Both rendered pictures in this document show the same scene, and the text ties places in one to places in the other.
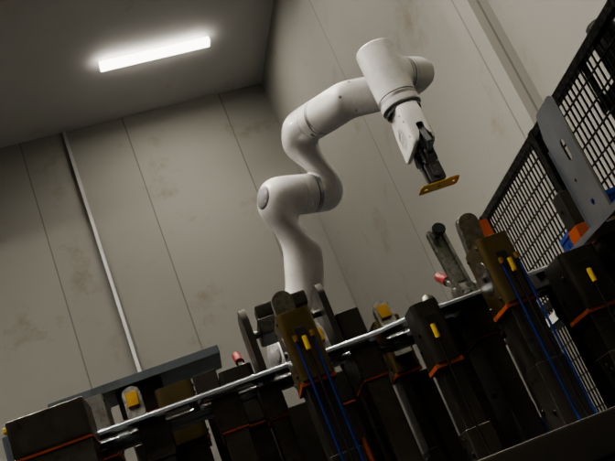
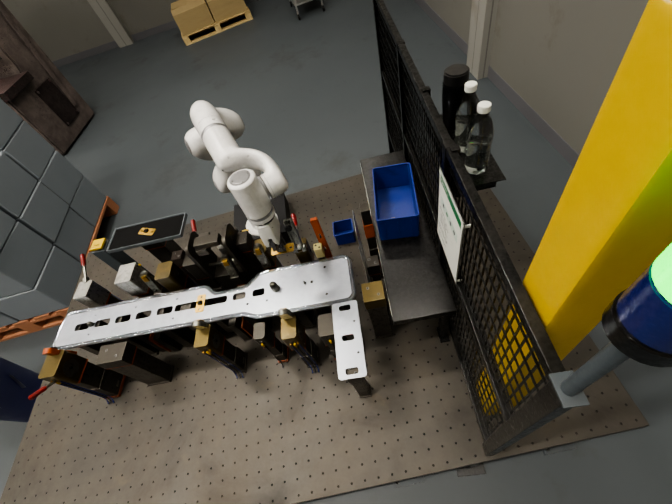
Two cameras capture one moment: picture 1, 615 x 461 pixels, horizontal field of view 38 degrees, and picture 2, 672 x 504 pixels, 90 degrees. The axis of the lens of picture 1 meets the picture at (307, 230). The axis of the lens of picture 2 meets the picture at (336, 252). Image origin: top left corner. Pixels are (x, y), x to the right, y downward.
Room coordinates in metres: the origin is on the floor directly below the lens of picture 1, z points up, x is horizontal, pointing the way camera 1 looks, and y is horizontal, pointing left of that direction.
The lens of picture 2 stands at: (0.99, -0.74, 2.15)
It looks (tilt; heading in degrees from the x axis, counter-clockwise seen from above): 52 degrees down; 23
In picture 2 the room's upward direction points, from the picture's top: 21 degrees counter-clockwise
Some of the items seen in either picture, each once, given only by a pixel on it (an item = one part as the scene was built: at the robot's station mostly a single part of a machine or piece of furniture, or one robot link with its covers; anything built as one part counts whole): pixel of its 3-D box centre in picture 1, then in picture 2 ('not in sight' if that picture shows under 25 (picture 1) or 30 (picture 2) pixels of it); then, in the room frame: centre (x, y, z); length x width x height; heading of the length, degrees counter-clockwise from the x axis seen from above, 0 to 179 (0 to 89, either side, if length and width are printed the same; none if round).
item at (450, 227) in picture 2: not in sight; (451, 228); (1.67, -0.84, 1.30); 0.23 x 0.02 x 0.31; 11
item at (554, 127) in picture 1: (577, 176); (361, 248); (1.70, -0.54, 1.17); 0.12 x 0.01 x 0.34; 11
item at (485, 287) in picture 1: (534, 336); (302, 347); (1.43, -0.27, 0.87); 0.12 x 0.07 x 0.35; 11
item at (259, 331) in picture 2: (458, 386); (272, 347); (1.44, -0.13, 0.84); 0.10 x 0.05 x 0.29; 11
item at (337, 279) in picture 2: (255, 385); (196, 306); (1.56, 0.19, 1.00); 1.38 x 0.22 x 0.02; 101
